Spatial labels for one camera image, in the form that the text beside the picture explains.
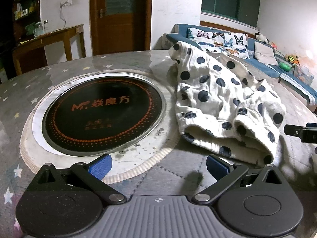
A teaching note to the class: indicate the grey cushion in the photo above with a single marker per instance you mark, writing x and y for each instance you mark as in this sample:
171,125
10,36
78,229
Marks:
265,53

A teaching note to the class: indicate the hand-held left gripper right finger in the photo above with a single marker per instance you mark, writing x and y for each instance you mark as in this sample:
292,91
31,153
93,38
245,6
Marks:
217,167

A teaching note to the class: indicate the glass bottle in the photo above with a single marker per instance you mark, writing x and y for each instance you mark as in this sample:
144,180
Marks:
45,27

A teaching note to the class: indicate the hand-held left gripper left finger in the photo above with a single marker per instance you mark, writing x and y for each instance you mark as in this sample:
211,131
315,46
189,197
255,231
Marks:
100,168

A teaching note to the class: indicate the green framed window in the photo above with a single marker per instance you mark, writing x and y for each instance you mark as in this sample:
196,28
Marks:
227,0

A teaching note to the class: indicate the round black induction cooktop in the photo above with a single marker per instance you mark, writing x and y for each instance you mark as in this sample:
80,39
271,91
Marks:
99,119

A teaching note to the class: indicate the clear plastic box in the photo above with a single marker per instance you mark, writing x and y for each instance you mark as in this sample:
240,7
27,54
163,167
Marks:
303,75

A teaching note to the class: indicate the blue sofa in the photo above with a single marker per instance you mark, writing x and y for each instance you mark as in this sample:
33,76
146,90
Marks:
267,69

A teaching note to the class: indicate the brown wooden door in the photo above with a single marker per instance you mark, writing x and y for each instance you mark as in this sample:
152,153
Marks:
116,29

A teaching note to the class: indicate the black and white plush toy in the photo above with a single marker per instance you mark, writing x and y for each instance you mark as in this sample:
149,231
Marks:
261,37

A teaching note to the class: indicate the grey star print tablecloth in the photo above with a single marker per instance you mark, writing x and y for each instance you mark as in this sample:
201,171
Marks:
173,171

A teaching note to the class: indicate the white wall socket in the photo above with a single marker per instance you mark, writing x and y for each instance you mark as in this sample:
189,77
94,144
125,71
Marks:
66,3

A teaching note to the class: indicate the dark wooden shelf cabinet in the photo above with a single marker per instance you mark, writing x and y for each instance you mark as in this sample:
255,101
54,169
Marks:
18,29

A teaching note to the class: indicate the white polka dot garment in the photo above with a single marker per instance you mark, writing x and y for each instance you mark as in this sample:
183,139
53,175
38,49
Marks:
210,86

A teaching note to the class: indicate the colourful toy heap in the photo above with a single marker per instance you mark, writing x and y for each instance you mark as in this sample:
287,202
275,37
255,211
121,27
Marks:
292,59

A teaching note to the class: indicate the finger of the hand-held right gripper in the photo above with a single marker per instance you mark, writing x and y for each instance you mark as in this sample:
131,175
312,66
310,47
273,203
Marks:
307,132

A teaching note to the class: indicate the green toy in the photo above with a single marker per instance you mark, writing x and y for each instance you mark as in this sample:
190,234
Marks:
284,66

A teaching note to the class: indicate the wooden side table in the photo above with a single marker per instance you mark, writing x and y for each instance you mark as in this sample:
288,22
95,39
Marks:
57,33

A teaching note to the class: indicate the orange plush toy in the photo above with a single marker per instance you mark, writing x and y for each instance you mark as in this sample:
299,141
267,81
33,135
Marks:
273,45

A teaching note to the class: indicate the butterfly print blanket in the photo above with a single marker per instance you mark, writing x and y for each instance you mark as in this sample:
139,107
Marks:
218,42

